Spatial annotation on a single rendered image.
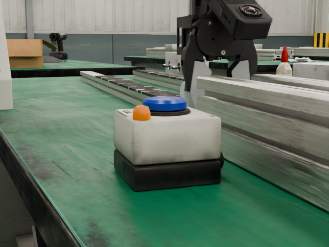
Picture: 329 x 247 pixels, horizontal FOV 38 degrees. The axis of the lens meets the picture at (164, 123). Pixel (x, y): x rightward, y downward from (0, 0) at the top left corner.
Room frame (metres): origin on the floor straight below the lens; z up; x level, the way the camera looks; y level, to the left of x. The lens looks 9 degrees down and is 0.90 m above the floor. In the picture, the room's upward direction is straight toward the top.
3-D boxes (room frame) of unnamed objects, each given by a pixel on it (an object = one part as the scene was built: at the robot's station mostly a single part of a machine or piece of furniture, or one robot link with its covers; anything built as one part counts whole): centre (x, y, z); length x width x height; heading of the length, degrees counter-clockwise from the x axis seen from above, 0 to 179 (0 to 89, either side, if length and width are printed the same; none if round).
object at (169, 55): (1.74, -0.05, 0.83); 0.11 x 0.10 x 0.10; 105
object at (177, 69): (1.61, -0.08, 0.83); 0.11 x 0.10 x 0.10; 109
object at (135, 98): (1.23, 0.13, 0.79); 0.96 x 0.04 x 0.03; 18
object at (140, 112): (0.40, 0.02, 0.85); 0.02 x 0.02 x 0.01
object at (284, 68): (1.18, -0.29, 0.84); 0.04 x 0.04 x 0.12
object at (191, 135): (0.44, -0.01, 0.81); 0.10 x 0.08 x 0.06; 108
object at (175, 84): (1.29, -0.05, 0.79); 0.96 x 0.04 x 0.03; 18
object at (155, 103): (0.43, 0.00, 0.84); 0.04 x 0.04 x 0.02
